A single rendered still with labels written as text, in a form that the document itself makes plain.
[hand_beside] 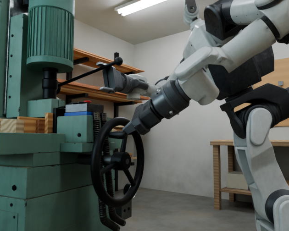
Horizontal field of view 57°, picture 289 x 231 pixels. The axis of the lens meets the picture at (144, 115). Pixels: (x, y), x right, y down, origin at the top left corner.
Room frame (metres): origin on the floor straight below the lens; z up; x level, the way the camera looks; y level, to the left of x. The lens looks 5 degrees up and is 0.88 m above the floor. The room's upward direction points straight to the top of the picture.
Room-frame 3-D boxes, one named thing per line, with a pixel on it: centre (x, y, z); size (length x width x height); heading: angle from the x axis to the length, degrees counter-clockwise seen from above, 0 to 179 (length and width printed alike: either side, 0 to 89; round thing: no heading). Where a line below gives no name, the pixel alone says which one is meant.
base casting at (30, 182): (1.10, 0.48, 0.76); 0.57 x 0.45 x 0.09; 61
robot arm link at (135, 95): (1.27, 0.06, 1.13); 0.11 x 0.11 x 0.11; 61
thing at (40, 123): (1.03, 0.32, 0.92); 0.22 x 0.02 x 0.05; 151
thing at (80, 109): (0.95, 0.21, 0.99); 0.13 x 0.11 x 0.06; 151
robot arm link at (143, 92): (1.32, 0.04, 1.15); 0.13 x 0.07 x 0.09; 144
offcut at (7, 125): (0.77, 0.38, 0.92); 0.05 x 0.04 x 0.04; 88
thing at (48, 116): (1.02, 0.31, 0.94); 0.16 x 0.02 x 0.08; 151
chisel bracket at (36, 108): (1.06, 0.39, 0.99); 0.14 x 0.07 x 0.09; 61
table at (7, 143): (0.99, 0.28, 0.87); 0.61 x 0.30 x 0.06; 151
